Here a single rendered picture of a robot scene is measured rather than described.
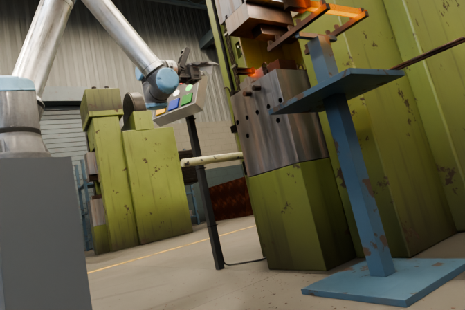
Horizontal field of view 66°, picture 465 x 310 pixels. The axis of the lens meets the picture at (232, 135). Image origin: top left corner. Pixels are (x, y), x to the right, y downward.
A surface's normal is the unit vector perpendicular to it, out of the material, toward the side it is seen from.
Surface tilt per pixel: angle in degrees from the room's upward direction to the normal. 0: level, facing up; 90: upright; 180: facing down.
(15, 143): 70
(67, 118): 90
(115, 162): 90
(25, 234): 90
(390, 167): 90
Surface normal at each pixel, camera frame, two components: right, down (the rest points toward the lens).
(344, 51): -0.80, 0.07
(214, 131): 0.55, -0.27
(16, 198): 0.80, -0.28
